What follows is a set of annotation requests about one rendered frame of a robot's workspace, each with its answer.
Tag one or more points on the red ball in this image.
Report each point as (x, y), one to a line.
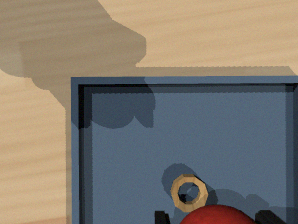
(217, 214)

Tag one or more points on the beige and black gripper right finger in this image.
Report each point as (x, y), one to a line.
(267, 217)

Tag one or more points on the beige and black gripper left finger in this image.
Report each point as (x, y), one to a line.
(161, 217)

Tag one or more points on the blue-grey rimmed tray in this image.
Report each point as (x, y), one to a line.
(177, 143)

